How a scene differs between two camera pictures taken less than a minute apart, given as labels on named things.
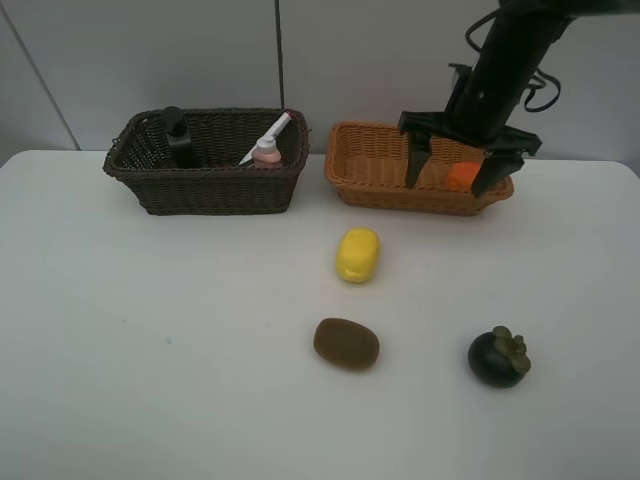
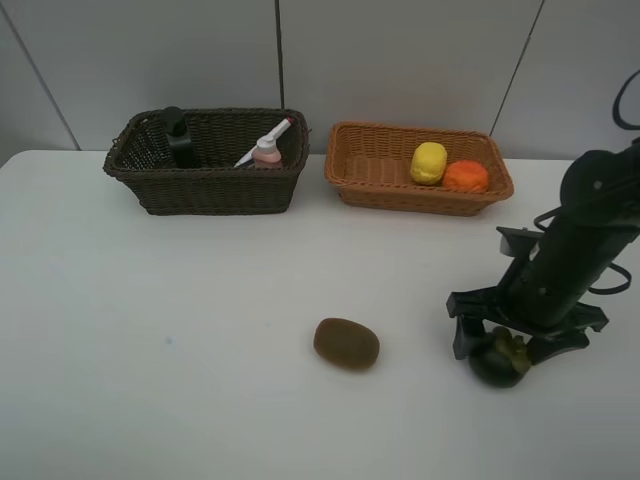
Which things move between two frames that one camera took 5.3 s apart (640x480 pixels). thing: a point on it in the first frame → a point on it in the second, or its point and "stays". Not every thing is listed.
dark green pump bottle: x=176 y=126 stays
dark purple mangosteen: x=498 y=358 stays
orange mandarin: x=460 y=175 stays
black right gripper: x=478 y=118 → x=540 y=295
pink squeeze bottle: x=266 y=155 stays
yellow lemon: x=358 y=254 → x=428 y=163
